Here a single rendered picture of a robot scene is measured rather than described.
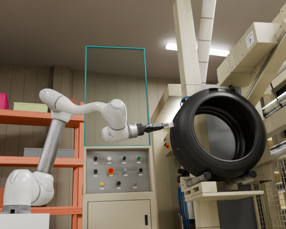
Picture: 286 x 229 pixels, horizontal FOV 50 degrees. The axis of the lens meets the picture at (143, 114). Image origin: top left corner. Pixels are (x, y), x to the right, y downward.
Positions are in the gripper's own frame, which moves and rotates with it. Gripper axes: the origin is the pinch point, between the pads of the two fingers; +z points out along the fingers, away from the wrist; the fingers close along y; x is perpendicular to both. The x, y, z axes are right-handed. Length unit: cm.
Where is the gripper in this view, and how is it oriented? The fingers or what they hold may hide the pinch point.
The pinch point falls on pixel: (168, 125)
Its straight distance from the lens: 191.8
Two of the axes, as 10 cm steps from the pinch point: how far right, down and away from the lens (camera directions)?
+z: 9.7, -1.4, 2.1
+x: 2.0, 9.3, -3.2
